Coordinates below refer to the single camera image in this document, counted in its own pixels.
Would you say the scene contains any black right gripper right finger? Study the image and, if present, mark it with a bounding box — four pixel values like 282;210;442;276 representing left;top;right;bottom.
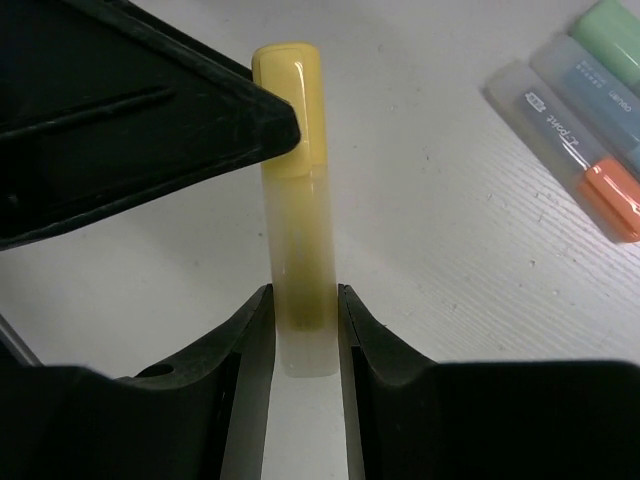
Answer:
338;285;639;479

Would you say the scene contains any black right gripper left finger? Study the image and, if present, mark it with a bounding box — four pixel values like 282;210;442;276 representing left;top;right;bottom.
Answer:
1;286;275;479

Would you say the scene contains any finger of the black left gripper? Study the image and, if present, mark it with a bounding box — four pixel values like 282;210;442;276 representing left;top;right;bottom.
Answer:
1;1;301;250

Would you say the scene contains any yellow highlighter marker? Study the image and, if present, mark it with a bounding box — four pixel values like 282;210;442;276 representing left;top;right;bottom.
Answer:
252;43;339;378

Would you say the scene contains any orange highlighter marker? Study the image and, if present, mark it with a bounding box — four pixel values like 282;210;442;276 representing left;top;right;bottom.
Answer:
484;60;639;243

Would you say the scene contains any blue highlighter marker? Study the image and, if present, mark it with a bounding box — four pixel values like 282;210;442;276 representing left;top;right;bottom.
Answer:
530;35;639;174

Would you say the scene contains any green highlighter marker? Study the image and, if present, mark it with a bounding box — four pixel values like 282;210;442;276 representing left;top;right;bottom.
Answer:
569;1;639;95

